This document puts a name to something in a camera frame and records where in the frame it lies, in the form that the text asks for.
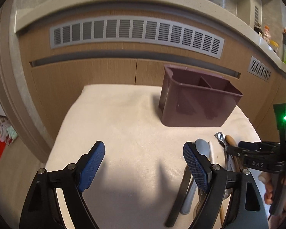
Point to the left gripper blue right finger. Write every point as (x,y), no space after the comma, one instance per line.
(199,166)

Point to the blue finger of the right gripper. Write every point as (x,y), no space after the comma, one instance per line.
(248,145)

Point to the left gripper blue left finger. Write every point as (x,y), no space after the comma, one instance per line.
(88,164)

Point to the wooden kitchen cabinet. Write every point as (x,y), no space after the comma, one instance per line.
(55,77)

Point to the person's right hand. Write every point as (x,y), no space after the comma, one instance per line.
(266,179)

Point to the white ceramic spoon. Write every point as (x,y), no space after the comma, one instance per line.
(211,154)

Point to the wooden spoon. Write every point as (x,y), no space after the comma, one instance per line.
(231,142)

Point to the metal smiley-face spoon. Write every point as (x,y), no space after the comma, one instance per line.
(221,139)

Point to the white table cloth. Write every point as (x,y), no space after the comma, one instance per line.
(139,177)

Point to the maroon plastic utensil caddy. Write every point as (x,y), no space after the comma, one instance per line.
(195,98)

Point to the small grey vent grille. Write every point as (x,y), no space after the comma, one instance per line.
(258,69)

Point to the plastic bag on floor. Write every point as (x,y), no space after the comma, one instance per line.
(7,133)

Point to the orange-lid jar on counter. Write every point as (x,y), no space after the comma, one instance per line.
(274,46)

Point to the long grey vent grille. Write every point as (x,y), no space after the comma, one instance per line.
(130,28)

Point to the black-handled metal spoon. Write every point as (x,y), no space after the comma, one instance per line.
(176,208)

